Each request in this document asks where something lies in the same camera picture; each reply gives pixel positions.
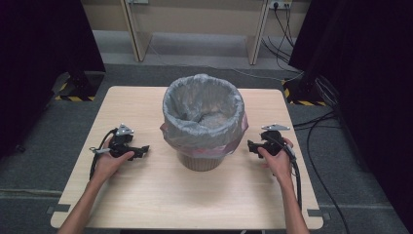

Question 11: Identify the black stand base striped tape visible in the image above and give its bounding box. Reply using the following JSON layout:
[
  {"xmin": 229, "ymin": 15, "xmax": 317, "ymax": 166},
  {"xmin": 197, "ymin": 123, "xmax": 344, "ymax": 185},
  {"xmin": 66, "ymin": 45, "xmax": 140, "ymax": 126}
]
[
  {"xmin": 282, "ymin": 75, "xmax": 327, "ymax": 107},
  {"xmin": 53, "ymin": 71, "xmax": 105, "ymax": 102}
]

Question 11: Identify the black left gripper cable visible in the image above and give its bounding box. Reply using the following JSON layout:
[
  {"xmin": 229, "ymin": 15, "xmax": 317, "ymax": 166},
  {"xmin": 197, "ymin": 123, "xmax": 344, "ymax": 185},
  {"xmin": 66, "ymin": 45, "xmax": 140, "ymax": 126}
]
[{"xmin": 89, "ymin": 128, "xmax": 119, "ymax": 181}]

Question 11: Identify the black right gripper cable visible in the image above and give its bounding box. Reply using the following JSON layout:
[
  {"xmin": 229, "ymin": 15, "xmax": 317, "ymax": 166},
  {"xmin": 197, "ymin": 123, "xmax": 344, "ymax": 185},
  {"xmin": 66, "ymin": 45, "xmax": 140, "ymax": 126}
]
[{"xmin": 272, "ymin": 135, "xmax": 304, "ymax": 212}]

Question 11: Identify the white wall socket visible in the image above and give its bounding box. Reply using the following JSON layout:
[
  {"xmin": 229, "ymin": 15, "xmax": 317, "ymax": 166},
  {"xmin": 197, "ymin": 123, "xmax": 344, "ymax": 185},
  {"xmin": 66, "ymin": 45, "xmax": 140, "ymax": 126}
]
[{"xmin": 268, "ymin": 0, "xmax": 293, "ymax": 10}]

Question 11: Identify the white floor cable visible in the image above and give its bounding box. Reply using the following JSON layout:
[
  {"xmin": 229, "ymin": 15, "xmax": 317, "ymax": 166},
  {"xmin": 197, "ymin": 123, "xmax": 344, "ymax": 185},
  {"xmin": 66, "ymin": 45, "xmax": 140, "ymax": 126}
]
[{"xmin": 148, "ymin": 42, "xmax": 306, "ymax": 83}]

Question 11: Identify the long black floor cable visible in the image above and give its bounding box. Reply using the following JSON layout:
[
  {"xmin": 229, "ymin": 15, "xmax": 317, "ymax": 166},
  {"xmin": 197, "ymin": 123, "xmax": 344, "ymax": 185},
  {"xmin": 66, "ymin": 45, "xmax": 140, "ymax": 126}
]
[{"xmin": 291, "ymin": 110, "xmax": 353, "ymax": 234}]

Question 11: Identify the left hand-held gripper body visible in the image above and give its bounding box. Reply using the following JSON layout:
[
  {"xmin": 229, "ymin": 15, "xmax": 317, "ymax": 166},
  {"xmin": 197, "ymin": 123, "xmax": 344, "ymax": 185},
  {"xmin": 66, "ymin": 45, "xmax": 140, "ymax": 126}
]
[{"xmin": 108, "ymin": 123, "xmax": 144, "ymax": 160}]

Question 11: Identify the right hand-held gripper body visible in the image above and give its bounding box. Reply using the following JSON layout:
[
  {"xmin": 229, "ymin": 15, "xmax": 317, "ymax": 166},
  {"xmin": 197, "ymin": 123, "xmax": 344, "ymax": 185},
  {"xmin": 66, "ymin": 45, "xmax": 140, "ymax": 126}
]
[{"xmin": 258, "ymin": 123, "xmax": 291, "ymax": 158}]

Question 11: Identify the beige wooden desk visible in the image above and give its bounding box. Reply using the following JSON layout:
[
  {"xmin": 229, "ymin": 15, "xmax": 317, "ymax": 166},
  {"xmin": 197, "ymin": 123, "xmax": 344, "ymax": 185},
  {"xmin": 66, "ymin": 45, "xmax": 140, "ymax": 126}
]
[{"xmin": 81, "ymin": 0, "xmax": 314, "ymax": 66}]

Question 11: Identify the black curtain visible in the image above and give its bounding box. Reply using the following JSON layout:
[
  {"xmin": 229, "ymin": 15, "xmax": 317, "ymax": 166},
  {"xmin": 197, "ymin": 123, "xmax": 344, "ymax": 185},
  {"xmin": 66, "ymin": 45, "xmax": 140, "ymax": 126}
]
[
  {"xmin": 287, "ymin": 0, "xmax": 413, "ymax": 225},
  {"xmin": 0, "ymin": 0, "xmax": 107, "ymax": 159}
]

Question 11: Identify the brown trash can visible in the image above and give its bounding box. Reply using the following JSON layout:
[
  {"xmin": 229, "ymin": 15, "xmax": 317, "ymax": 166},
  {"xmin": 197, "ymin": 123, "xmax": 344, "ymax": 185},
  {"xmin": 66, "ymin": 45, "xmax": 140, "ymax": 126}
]
[{"xmin": 176, "ymin": 150, "xmax": 225, "ymax": 173}]

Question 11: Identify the pink trash bag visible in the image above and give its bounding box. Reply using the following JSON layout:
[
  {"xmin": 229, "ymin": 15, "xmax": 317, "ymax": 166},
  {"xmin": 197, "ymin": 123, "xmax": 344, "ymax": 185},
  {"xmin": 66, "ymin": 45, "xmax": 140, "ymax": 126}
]
[{"xmin": 159, "ymin": 113, "xmax": 249, "ymax": 160}]

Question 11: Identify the grey trash bag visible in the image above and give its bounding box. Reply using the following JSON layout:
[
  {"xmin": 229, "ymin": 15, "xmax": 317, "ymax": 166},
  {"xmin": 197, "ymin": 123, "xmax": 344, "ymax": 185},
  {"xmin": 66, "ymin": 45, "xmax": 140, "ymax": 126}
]
[{"xmin": 162, "ymin": 73, "xmax": 246, "ymax": 152}]

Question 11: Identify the person's right hand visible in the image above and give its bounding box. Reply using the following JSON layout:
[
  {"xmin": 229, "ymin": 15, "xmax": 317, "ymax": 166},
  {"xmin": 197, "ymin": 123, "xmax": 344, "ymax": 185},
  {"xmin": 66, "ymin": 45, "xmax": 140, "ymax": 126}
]
[{"xmin": 258, "ymin": 137, "xmax": 295, "ymax": 184}]

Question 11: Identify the black floor cables bundle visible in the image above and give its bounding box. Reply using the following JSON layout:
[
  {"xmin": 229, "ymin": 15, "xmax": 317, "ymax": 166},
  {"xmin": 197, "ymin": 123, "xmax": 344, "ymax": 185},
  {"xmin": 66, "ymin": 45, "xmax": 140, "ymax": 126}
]
[{"xmin": 260, "ymin": 3, "xmax": 305, "ymax": 73}]

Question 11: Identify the person's left hand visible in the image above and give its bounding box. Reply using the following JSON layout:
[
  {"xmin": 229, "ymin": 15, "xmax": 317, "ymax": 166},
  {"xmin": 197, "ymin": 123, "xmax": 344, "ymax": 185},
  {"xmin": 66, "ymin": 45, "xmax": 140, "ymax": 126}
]
[{"xmin": 93, "ymin": 137, "xmax": 135, "ymax": 183}]

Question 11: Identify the silver cable plug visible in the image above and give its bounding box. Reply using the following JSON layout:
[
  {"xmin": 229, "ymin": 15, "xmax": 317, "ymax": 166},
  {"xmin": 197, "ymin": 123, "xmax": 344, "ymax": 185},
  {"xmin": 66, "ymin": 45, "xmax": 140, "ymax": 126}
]
[{"xmin": 89, "ymin": 146, "xmax": 112, "ymax": 155}]

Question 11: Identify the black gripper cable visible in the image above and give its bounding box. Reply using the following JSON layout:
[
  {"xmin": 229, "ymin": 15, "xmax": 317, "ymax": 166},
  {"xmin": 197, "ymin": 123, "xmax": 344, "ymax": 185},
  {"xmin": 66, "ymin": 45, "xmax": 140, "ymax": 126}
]
[
  {"xmin": 89, "ymin": 128, "xmax": 119, "ymax": 181},
  {"xmin": 272, "ymin": 135, "xmax": 304, "ymax": 212}
]

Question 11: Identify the black tape strip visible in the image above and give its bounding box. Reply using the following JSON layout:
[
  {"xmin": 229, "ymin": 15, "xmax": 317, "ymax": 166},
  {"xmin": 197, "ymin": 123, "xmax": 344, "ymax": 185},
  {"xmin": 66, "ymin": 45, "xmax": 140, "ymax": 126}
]
[{"xmin": 306, "ymin": 208, "xmax": 331, "ymax": 221}]

